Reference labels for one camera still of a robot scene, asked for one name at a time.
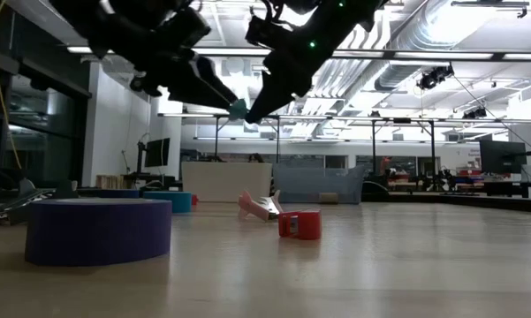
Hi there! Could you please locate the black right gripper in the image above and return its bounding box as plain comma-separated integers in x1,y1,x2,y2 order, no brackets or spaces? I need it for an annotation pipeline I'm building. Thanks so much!
245,47,324,125

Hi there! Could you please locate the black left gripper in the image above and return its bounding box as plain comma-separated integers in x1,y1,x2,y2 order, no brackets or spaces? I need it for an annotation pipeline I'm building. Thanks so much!
130,47,243,111

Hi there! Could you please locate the green mini stapler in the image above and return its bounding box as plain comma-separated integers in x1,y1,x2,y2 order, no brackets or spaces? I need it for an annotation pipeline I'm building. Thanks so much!
228,98,249,122

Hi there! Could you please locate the pink stapler remover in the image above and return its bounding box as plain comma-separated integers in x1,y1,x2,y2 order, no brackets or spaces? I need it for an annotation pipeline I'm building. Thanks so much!
237,189,284,222

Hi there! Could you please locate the teal tape roll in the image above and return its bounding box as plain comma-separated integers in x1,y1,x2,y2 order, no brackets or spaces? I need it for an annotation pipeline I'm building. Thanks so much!
142,190,193,216

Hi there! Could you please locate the purple tape roll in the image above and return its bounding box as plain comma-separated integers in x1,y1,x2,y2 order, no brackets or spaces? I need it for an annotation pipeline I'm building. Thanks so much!
24,197,173,268

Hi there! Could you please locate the black and silver stapler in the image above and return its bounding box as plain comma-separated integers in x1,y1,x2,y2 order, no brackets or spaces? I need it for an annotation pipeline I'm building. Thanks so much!
0,178,79,226

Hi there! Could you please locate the black monitor on stand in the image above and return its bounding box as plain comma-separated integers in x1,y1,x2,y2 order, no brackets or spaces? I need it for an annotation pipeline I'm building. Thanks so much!
135,137,171,174

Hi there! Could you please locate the grey translucent plastic bin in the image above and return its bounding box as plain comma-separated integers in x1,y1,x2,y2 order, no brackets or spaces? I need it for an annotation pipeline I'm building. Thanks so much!
272,164,367,206

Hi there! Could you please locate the wooden crate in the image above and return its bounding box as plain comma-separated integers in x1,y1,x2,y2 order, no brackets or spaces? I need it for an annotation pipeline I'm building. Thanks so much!
95,174,125,190

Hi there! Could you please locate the long ceiling light strip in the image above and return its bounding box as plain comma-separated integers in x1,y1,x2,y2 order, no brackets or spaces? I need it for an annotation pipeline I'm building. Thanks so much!
65,45,531,62

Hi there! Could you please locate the black ceiling lamp pair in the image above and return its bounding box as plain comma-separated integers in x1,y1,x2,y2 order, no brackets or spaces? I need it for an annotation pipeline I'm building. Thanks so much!
462,107,488,120

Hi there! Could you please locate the large black monitor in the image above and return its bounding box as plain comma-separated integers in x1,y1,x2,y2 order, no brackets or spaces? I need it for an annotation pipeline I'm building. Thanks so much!
479,140,527,175

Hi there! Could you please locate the black desk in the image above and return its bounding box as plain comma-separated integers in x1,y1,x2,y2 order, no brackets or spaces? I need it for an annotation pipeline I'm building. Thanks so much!
483,180,531,199

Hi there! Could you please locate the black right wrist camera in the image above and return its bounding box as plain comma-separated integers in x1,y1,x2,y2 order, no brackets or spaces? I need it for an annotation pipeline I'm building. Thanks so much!
246,15,289,50

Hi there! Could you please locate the black metal gantry frame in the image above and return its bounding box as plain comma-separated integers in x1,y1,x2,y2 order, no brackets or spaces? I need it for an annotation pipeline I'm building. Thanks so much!
157,112,531,192

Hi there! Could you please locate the black ceiling-hung camera cluster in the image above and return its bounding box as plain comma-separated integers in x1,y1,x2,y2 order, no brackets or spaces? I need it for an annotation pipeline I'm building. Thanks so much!
416,64,455,92

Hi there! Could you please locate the yellow hanging cable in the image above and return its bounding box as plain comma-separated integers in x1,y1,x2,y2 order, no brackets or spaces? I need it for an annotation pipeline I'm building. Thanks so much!
0,0,24,171

